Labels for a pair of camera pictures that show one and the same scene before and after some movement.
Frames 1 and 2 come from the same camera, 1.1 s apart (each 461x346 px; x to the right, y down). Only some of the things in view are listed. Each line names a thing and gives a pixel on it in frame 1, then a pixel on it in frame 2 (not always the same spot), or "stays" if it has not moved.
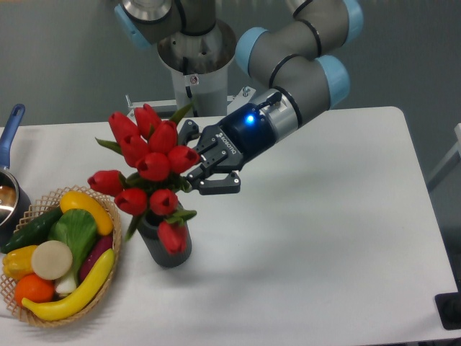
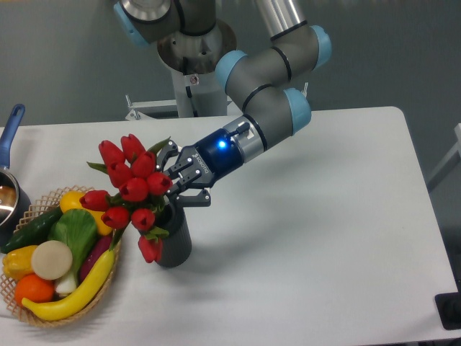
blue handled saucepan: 15,205 stays
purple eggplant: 101,244 stays
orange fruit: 30,286 stays
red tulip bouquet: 155,176 to 142,189
